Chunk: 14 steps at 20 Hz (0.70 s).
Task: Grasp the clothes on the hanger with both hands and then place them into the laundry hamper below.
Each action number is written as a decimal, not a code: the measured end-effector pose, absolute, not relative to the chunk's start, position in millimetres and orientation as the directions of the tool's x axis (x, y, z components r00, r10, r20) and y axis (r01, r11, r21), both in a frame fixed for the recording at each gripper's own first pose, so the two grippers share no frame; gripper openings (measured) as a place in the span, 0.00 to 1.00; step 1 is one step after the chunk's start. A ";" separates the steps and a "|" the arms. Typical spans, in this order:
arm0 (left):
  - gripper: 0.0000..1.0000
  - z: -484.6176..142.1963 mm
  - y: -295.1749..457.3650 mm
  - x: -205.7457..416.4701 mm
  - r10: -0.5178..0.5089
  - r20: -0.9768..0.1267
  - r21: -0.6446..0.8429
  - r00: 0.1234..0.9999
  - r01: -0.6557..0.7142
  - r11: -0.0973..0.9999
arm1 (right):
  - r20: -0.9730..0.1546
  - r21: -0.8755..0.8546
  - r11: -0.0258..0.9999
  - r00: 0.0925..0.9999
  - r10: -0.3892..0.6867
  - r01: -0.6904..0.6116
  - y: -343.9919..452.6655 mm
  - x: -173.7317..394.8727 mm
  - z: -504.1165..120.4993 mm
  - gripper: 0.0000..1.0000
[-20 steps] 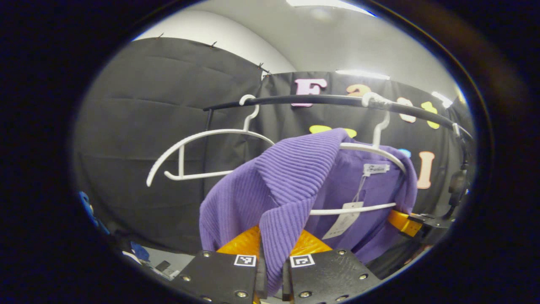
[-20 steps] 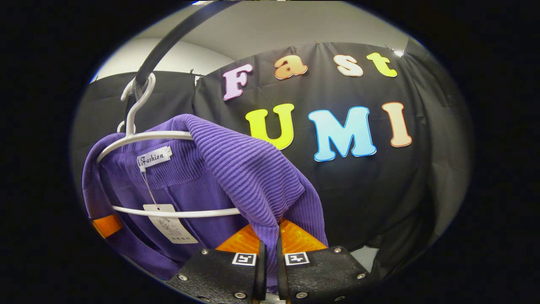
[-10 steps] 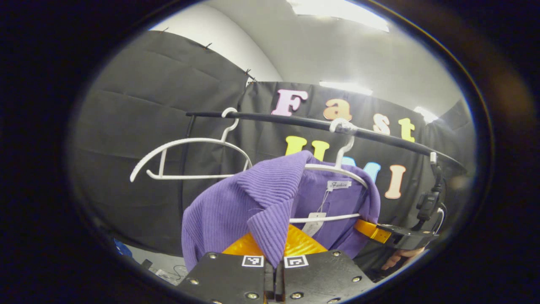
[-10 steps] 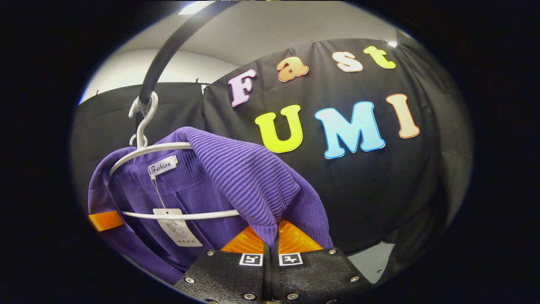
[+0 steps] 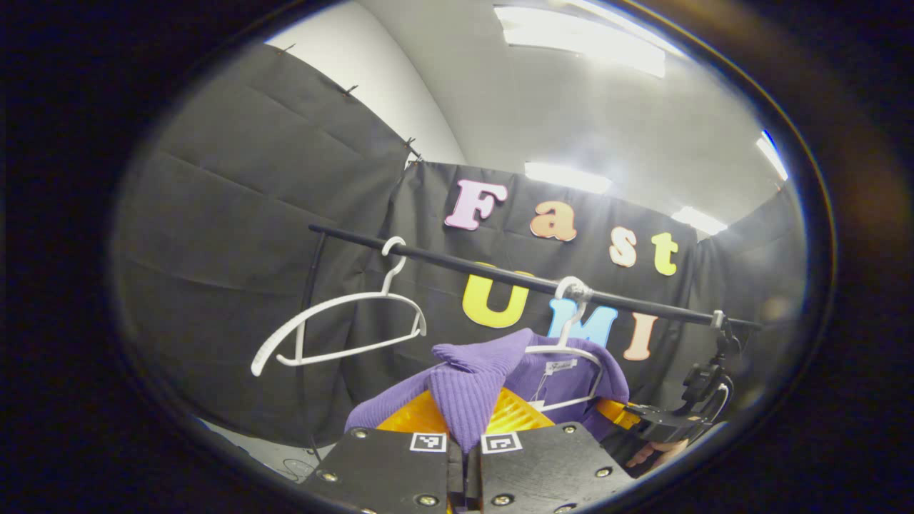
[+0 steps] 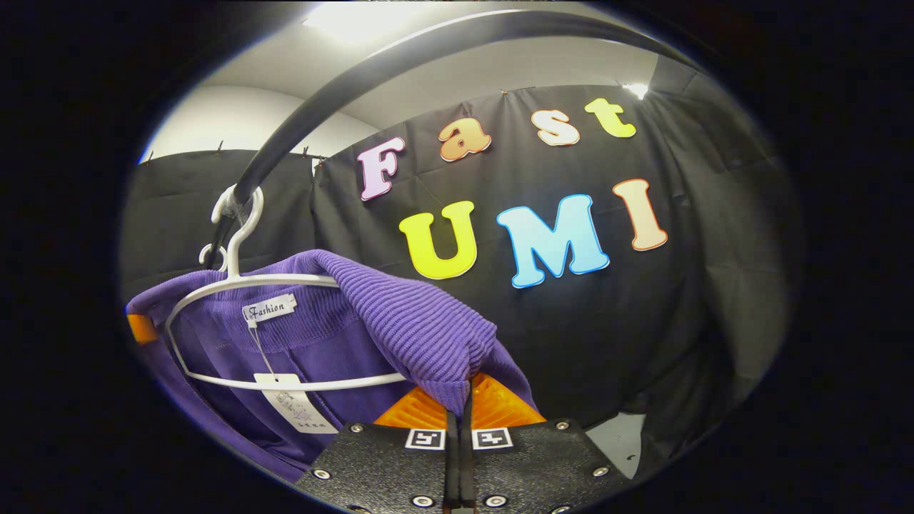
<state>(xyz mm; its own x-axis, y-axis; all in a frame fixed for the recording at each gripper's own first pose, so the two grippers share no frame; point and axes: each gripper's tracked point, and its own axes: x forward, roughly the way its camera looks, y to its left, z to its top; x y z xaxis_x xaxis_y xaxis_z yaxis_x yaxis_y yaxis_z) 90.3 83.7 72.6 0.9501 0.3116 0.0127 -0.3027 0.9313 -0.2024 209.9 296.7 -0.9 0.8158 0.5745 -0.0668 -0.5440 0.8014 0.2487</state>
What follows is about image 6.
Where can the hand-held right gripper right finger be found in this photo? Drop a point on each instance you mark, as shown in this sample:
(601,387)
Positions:
(535,464)

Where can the white paper hang tag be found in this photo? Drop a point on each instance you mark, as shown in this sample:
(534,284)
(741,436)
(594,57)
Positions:
(296,407)

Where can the black metal clothes rack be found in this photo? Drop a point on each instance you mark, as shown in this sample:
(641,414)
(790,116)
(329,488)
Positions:
(321,93)

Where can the white plastic clothes hanger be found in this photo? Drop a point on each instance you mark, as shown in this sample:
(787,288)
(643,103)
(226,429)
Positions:
(202,255)
(232,263)

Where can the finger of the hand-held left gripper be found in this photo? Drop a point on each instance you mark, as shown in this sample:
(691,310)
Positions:
(141,330)

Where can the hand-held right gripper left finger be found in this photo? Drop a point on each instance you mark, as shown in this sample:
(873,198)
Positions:
(385,464)

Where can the purple knit cardigan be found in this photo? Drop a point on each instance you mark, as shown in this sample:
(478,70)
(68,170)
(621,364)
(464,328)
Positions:
(414,321)

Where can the black backdrop cloth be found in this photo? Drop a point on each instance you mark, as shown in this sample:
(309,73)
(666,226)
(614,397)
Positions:
(714,321)

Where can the large ceiling light panel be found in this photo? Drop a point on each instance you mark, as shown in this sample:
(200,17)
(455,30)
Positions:
(364,20)

